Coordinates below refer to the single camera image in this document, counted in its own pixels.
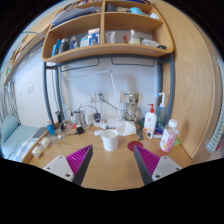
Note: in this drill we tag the white box blue label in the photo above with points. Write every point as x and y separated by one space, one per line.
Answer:
93 36

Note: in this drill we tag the red round coaster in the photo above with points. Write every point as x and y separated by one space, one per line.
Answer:
132 144

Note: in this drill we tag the wooden wall shelf unit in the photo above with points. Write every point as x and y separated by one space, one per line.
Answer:
115 20

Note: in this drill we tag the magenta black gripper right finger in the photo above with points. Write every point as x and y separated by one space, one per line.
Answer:
152 167

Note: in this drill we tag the blue bottle on shelf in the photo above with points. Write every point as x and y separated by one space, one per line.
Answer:
56 47

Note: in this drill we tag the Groot figurine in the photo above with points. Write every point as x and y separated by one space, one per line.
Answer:
133 112

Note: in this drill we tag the white ceramic mug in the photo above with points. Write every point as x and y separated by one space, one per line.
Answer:
110 139

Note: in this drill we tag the small blue bottle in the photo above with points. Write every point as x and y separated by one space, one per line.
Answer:
50 127

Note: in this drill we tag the clear bottle pink label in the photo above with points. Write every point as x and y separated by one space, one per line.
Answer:
169 135

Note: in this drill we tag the white pump bottle red cap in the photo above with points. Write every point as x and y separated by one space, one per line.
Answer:
150 121

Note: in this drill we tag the bed with light bedding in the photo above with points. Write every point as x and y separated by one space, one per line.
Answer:
16 139

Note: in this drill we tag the black power adapter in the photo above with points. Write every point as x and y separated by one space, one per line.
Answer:
79 130

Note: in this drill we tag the white desk lamp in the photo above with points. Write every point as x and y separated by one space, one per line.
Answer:
95 91

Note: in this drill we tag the clear blue spray bottle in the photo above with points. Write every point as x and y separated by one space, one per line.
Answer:
161 110

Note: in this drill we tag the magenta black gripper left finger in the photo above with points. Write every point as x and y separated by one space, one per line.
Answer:
72 167

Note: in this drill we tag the small white jar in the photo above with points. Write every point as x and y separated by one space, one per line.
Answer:
37 151

